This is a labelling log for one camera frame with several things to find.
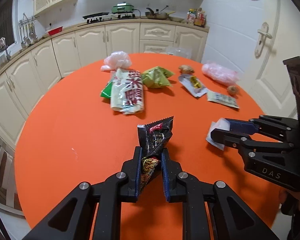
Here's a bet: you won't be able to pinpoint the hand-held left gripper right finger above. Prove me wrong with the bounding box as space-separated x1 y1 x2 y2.
161 148 278 240

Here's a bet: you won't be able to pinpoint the large white red-print packet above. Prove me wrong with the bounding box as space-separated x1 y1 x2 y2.
110 68 145 115

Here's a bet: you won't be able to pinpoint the steel wok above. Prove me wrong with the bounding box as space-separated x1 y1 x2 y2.
145 5 177 20

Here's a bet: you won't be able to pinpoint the clear rice bag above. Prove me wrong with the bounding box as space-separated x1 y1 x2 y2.
165 46 193 59

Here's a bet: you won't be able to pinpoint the black snack packet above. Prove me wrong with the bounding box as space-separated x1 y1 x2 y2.
137 116 175 196

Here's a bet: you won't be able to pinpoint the round orange table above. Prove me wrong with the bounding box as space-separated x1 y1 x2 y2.
14 52 288 230

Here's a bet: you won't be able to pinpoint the black gas stove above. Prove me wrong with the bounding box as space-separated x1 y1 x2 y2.
82 12 137 24

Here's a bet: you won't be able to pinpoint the barred kitchen window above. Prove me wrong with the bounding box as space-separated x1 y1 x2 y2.
0 0 17 60

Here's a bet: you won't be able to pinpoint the bright green snack packet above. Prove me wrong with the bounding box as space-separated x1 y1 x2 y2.
100 81 113 99

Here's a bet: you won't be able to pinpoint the white glass door appliance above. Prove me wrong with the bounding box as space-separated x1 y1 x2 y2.
0 130 24 212

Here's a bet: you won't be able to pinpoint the pale green snack packet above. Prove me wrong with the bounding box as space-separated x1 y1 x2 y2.
206 91 240 109

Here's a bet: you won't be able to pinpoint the yellow-green crumpled bag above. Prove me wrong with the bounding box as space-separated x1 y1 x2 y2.
141 66 175 89

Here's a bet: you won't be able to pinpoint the white door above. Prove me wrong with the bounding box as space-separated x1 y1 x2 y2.
247 0 300 120

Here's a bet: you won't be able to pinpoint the cream door handle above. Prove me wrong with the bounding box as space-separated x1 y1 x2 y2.
255 22 273 57

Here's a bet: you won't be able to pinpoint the hanging steel kitchen utensil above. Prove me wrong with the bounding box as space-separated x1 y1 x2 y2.
25 24 32 46
31 21 39 42
20 25 27 48

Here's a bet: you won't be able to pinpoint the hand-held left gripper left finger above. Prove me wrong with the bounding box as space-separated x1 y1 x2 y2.
22 146 143 240

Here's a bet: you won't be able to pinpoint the green electric cooking pot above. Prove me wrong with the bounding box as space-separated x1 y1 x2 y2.
112 2 136 14

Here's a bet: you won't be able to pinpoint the ginger piece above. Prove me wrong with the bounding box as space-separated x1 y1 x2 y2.
178 64 194 75

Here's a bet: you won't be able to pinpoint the silver wrapper yellow label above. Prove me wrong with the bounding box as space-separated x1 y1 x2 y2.
178 74 208 98

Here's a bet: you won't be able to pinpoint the cluster of condiment bottles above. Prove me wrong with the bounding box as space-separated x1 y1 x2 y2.
187 8 207 27

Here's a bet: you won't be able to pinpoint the wall utensil rack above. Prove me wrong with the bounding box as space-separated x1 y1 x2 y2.
18 12 40 28

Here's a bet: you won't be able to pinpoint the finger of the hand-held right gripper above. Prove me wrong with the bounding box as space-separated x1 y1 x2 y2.
224 115 300 142
210 129 297 164

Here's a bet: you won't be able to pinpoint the cream base kitchen cabinets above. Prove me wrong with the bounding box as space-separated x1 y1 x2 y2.
0 20 210 143

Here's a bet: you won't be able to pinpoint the white plastic wrapper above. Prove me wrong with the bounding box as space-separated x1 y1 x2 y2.
205 118 231 152

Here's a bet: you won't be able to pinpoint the white crumpled plastic bag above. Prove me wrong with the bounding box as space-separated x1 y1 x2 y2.
101 51 132 72

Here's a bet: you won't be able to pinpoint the red plastic basin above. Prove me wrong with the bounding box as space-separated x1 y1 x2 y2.
45 26 64 36

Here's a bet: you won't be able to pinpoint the black griddle pan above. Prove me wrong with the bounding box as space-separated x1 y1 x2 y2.
82 12 110 20

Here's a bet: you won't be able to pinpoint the pink plastic bag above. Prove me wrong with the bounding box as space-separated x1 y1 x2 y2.
202 60 240 87

